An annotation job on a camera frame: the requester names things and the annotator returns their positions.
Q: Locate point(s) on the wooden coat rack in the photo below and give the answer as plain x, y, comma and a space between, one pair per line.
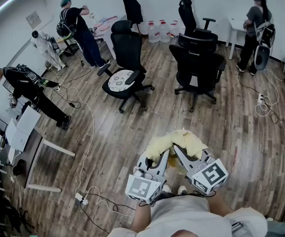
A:
139, 29

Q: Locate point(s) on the black hanging coat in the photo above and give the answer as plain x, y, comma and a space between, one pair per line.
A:
132, 6

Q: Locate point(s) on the pink round pad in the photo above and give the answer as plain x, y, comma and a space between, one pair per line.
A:
104, 28
99, 25

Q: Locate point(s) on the person's right forearm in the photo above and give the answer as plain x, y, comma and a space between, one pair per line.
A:
218, 204

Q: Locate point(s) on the person's left forearm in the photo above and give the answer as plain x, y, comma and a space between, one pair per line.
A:
141, 218

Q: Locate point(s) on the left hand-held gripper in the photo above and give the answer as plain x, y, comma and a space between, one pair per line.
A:
142, 187

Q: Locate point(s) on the black cushioned office chair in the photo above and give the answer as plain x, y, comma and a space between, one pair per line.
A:
127, 46

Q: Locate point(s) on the person's dark trousers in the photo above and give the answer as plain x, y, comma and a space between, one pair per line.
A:
168, 194

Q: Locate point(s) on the pale yellow clothes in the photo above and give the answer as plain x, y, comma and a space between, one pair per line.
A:
184, 139

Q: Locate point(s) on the person's white t-shirt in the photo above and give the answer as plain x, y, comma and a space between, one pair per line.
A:
181, 213

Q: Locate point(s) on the black tall headrest office chair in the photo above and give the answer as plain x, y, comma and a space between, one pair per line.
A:
188, 16

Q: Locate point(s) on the white open box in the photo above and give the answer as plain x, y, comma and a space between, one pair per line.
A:
21, 137

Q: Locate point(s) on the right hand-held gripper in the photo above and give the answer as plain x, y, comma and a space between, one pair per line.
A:
211, 174

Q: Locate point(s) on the small white table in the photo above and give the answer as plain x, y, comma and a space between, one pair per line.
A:
236, 23

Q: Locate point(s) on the person's right white shoe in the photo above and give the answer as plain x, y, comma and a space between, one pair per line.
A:
181, 189

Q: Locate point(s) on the white patterned seat cushion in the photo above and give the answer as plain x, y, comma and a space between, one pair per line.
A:
118, 81

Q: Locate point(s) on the person's white shoe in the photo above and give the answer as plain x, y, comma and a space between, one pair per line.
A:
181, 189
166, 188

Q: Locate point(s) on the black wide-back office chair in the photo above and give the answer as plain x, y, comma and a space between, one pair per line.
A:
196, 58

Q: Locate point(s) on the person's left white shoe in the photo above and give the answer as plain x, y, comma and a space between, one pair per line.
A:
166, 188

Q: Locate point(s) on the grey wall notice plate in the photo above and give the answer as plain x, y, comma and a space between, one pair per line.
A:
33, 20

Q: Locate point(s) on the white table with grey side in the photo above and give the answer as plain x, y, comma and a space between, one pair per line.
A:
107, 37

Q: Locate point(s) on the pink flat box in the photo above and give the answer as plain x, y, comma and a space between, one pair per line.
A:
111, 18

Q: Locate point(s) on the dark desk with pale legs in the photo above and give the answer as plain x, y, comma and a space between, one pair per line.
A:
31, 147

